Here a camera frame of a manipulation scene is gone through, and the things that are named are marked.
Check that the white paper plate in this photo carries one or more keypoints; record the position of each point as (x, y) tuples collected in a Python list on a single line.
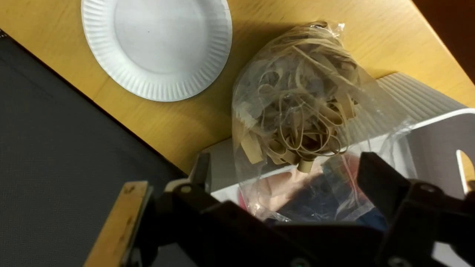
[(157, 44)]

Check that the small red item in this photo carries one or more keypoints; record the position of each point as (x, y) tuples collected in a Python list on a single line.
[(276, 190)]

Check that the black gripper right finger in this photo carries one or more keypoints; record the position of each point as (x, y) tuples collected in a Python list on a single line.
[(424, 222)]

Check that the white plastic bin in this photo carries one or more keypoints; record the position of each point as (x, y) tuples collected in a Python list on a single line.
[(435, 127)]

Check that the clear bag of rubber bands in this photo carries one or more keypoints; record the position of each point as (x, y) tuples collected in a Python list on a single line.
[(297, 108)]

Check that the dark blue box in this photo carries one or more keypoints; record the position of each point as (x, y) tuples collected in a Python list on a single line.
[(320, 202)]

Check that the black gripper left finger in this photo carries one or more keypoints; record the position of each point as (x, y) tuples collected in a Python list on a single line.
[(197, 231)]

